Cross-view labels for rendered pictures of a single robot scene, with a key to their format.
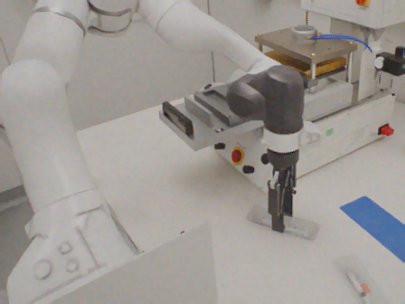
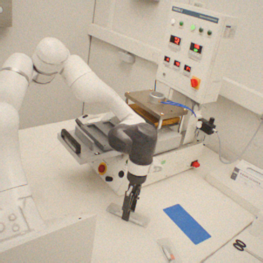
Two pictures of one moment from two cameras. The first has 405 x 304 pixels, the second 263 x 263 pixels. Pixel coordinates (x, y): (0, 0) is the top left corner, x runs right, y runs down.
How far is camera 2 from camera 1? 0.19 m
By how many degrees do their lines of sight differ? 8
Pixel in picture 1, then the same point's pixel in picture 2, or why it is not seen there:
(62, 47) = (17, 94)
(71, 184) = (16, 180)
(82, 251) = (21, 221)
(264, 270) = (115, 242)
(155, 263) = (65, 233)
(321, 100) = (162, 142)
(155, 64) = (46, 90)
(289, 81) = (150, 135)
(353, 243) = (168, 231)
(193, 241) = (86, 224)
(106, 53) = not seen: hidden behind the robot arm
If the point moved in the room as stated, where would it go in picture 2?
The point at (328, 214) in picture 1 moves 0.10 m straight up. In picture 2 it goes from (155, 213) to (160, 196)
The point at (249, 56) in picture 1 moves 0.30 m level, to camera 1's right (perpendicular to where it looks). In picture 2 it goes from (125, 111) to (199, 120)
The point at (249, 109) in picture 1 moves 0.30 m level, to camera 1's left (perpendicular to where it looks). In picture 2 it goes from (121, 147) to (35, 137)
